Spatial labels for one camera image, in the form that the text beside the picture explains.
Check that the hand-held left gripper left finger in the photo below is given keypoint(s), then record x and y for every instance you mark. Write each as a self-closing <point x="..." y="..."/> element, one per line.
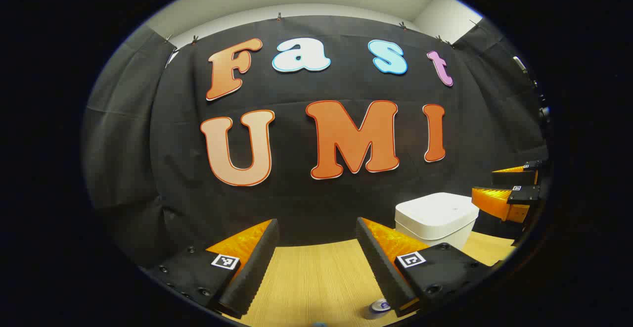
<point x="252" y="267"/>

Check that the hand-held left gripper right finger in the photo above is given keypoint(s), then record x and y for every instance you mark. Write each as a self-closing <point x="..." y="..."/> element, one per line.
<point x="381" y="262"/>

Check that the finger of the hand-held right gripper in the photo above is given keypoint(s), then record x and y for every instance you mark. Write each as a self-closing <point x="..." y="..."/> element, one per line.
<point x="514" y="178"/>
<point x="494" y="203"/>

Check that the blue pop can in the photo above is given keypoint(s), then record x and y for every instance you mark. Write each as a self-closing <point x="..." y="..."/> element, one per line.
<point x="378" y="308"/>

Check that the white desktop garbage bin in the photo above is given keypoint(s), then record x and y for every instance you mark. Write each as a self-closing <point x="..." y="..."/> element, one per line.
<point x="435" y="218"/>

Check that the wooden desktop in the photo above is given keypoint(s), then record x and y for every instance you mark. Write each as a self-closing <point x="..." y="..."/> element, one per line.
<point x="316" y="277"/>

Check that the black backdrop cloth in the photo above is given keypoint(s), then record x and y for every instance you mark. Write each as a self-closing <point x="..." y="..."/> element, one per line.
<point x="296" y="203"/>

